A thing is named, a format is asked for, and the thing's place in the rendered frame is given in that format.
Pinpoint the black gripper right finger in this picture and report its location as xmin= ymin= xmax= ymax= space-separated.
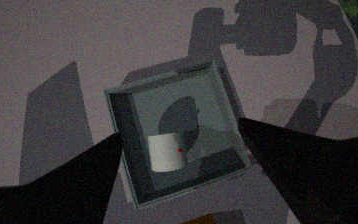
xmin=238 ymin=118 xmax=358 ymax=224

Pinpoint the grey cylinder with two slots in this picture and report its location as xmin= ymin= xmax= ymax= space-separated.
xmin=148 ymin=131 xmax=188 ymax=172

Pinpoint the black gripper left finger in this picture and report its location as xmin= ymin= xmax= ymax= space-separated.
xmin=0 ymin=133 xmax=123 ymax=224

